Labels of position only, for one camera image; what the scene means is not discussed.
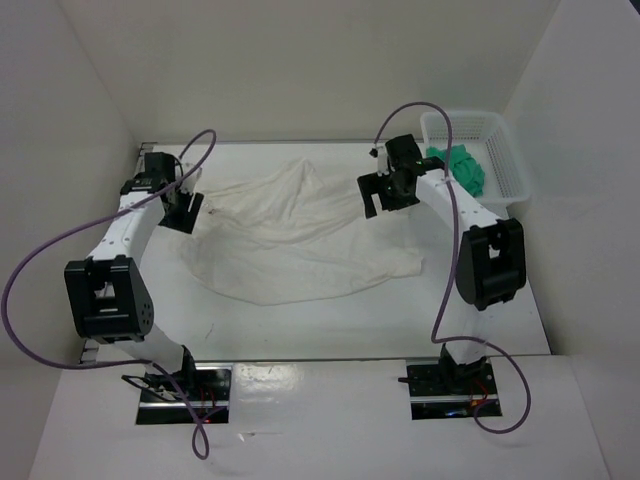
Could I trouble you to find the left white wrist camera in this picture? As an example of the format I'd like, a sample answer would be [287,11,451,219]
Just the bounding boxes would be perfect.
[179,162,202,194]

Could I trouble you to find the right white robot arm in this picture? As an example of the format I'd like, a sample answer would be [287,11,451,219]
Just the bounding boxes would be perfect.
[357,134,526,393]

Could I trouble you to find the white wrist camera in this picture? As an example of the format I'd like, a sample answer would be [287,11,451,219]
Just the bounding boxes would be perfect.
[369,146,390,176]
[179,162,202,194]

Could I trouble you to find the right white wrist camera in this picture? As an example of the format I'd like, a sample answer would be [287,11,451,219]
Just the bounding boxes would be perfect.
[369,146,390,176]

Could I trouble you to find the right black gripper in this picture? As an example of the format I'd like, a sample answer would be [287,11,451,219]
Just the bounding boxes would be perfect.
[358,167,420,219]

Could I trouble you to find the white tank top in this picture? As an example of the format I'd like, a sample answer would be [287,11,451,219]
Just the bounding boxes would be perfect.
[179,159,423,306]

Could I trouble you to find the green tank top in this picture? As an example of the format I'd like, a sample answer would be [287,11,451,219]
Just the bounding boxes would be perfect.
[449,145,485,198]

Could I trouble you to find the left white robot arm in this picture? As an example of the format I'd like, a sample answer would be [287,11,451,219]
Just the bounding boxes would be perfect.
[64,152,204,400]

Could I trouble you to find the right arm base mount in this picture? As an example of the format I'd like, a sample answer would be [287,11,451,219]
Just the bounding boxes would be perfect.
[397,350,502,420]

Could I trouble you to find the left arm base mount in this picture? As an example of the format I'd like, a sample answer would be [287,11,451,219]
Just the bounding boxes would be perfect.
[121,366,232,426]

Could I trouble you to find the white plastic basket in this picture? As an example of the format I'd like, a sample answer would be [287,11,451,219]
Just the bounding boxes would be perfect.
[420,111,531,218]

